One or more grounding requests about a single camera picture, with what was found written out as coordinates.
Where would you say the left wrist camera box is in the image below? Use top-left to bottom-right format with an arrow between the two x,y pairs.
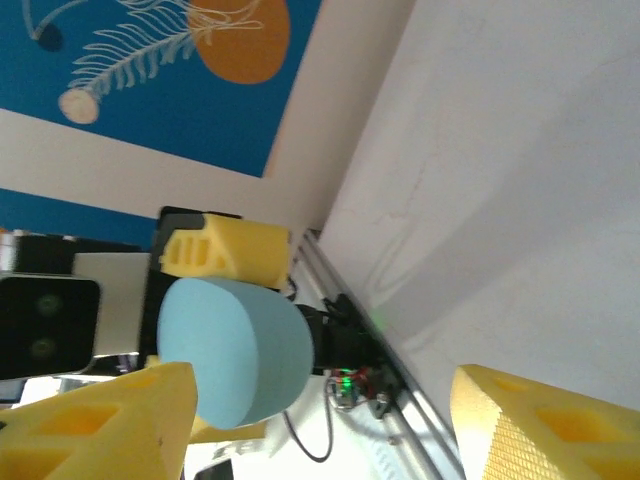
0,252 -> 154,382

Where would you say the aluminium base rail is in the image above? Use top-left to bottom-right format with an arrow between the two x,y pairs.
299,229 -> 469,480

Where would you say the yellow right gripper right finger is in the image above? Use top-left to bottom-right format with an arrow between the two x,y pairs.
448,363 -> 640,480

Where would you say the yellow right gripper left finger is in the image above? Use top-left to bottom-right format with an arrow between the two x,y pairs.
0,362 -> 198,480

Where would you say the light blue earbud charging case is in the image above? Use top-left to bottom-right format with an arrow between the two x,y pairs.
156,277 -> 317,431

